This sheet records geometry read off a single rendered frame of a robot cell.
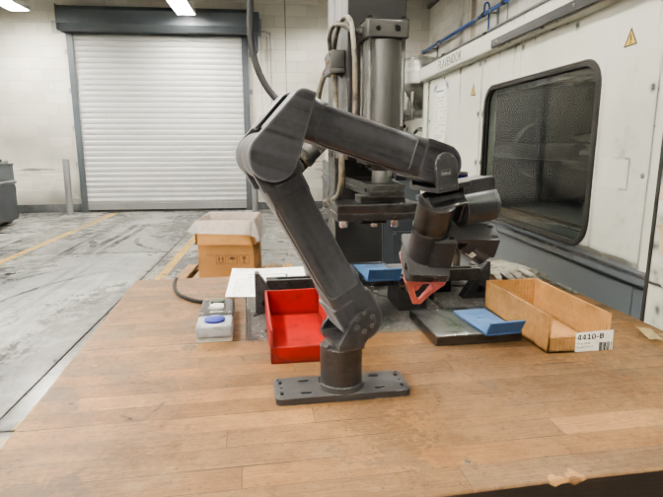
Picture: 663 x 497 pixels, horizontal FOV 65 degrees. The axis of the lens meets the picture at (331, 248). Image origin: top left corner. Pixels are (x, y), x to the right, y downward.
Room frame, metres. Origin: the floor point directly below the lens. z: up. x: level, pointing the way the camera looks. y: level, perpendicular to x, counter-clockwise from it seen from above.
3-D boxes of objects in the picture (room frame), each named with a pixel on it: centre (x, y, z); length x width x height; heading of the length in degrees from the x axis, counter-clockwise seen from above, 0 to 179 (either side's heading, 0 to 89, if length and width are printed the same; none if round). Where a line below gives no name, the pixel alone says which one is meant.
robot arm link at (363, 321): (0.73, -0.02, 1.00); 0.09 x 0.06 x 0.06; 20
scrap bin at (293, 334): (0.95, 0.06, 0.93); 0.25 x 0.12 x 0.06; 9
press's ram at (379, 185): (1.21, -0.08, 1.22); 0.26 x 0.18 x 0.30; 9
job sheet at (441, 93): (2.77, -0.56, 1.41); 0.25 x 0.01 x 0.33; 6
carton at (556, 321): (1.00, -0.42, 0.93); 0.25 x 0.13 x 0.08; 9
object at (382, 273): (1.11, -0.10, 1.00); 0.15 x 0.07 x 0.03; 9
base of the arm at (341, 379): (0.73, -0.01, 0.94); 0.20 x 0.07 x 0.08; 99
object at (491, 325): (0.97, -0.30, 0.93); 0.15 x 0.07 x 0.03; 12
